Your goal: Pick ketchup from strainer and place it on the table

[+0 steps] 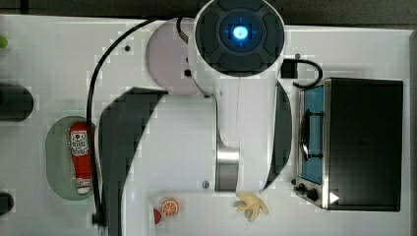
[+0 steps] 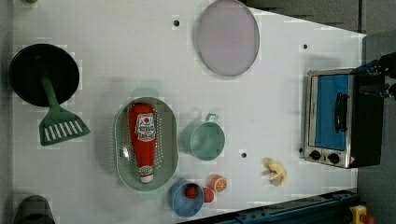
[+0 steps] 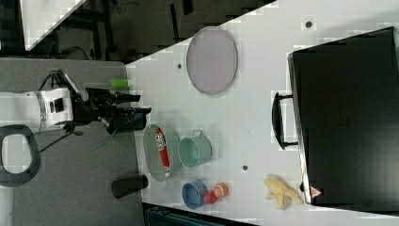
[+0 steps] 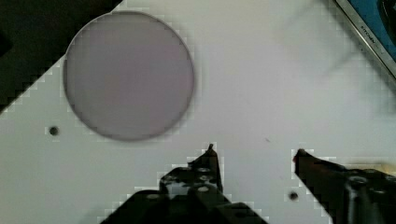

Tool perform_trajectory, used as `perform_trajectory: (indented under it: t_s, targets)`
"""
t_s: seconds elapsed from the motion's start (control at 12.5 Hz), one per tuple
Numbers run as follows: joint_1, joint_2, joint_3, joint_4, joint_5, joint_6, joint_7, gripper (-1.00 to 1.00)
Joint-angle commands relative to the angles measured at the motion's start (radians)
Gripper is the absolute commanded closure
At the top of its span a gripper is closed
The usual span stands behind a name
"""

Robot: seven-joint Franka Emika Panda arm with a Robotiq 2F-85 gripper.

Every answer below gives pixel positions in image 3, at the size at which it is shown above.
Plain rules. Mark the black cylinder lower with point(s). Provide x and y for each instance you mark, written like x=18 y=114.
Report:
x=124 y=187

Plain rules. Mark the grey oval plate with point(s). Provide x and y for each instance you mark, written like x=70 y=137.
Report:
x=211 y=60

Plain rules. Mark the blue bowl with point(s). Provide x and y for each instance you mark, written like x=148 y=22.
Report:
x=193 y=194

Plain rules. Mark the yellow plush banana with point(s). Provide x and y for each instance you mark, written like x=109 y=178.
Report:
x=280 y=191

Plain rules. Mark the red plush ketchup bottle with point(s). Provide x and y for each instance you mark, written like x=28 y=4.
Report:
x=162 y=149

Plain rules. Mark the green cylinder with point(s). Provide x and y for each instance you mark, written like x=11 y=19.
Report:
x=117 y=83

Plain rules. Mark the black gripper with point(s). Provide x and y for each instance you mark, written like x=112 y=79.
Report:
x=104 y=105

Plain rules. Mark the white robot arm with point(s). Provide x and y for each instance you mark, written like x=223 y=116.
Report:
x=24 y=115

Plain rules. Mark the black toaster oven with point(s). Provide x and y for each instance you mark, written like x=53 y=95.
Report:
x=346 y=98

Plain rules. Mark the orange and red toy fruit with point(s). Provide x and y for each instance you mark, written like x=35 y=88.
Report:
x=220 y=191

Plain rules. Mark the green metal bucket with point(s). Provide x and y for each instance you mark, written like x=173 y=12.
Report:
x=195 y=150

